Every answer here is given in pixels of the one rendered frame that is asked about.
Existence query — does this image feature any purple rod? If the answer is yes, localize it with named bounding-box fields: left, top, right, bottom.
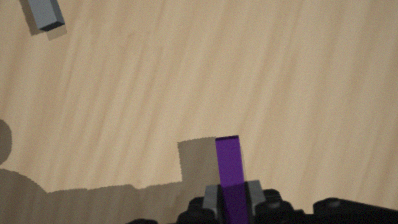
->
left=215, top=135, right=249, bottom=224

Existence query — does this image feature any grey rectangular block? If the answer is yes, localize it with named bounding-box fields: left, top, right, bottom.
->
left=28, top=0, right=65, bottom=32

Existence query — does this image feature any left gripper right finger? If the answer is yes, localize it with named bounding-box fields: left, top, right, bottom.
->
left=244, top=180, right=398, bottom=224

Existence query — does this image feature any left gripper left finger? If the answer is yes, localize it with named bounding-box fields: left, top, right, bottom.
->
left=127, top=184, right=226, bottom=224

